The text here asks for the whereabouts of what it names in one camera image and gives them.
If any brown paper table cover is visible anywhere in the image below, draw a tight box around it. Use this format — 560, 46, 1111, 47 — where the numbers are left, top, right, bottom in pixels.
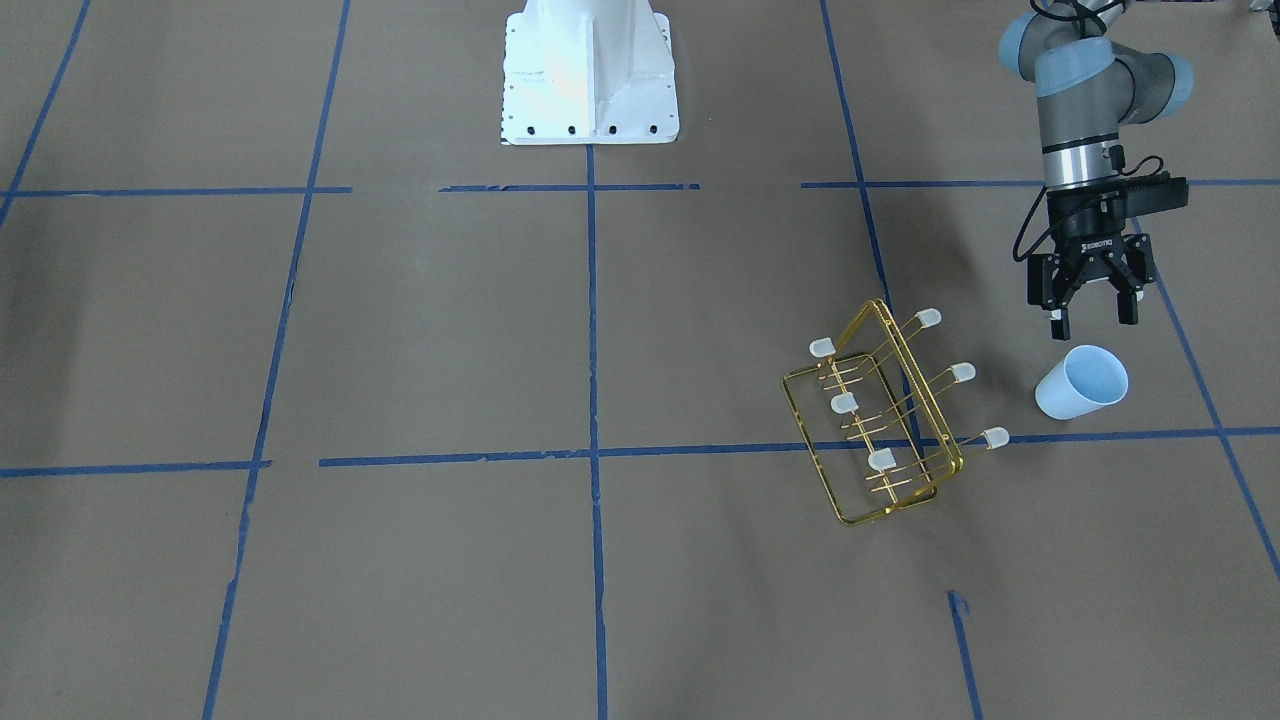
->
3, 1, 1277, 719

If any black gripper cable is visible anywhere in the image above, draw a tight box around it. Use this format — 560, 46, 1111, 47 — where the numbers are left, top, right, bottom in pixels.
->
1012, 155, 1167, 265

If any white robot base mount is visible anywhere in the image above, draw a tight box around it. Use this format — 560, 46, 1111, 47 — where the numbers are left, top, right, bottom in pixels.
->
500, 1, 681, 146

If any light blue plastic cup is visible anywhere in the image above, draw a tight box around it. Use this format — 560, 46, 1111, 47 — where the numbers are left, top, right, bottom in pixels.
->
1034, 345, 1130, 421

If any gold wire cup holder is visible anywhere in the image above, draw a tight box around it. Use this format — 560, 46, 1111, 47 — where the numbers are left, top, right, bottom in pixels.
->
780, 299, 1012, 527

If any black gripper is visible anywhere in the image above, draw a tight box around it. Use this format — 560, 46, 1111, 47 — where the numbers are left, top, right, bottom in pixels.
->
1027, 186, 1156, 341

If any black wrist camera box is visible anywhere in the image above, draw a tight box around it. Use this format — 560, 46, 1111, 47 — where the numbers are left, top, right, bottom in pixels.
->
1115, 172, 1189, 218

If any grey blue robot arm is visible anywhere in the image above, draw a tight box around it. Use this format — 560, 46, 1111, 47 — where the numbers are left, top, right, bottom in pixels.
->
998, 1, 1196, 341

